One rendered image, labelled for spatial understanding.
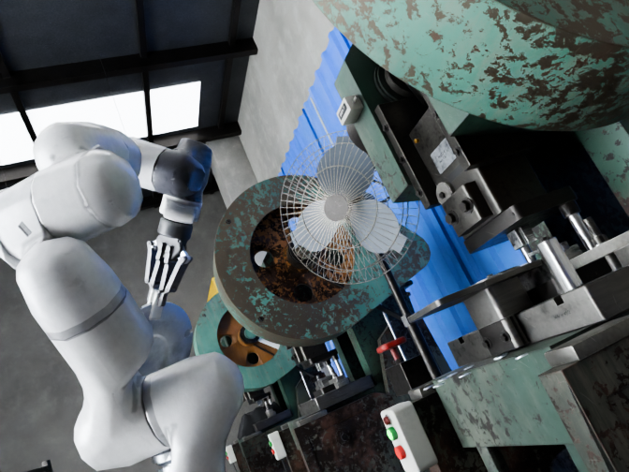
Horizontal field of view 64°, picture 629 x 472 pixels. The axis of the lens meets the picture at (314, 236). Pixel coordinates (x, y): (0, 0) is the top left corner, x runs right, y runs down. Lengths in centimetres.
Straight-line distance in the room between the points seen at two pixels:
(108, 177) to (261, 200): 180
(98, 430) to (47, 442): 682
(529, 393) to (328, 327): 147
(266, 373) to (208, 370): 323
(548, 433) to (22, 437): 713
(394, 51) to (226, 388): 53
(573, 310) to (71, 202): 76
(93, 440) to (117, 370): 13
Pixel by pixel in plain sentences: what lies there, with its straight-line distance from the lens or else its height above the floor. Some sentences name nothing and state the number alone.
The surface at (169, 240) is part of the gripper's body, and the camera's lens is 120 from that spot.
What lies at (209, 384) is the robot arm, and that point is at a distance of 75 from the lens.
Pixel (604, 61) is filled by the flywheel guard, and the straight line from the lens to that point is 78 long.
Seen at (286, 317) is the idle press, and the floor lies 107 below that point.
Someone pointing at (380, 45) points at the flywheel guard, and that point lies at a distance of 79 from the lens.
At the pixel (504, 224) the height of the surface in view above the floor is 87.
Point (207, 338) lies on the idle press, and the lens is 396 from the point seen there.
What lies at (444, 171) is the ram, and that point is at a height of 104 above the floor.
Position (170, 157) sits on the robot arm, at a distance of 108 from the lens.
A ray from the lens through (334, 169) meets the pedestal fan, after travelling 194.
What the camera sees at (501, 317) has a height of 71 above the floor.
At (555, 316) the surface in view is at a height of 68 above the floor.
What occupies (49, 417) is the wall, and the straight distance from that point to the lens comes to 763.
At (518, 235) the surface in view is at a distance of 113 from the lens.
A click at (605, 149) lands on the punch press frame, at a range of 120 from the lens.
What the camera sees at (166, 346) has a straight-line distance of 133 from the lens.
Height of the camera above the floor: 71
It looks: 16 degrees up
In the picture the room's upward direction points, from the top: 24 degrees counter-clockwise
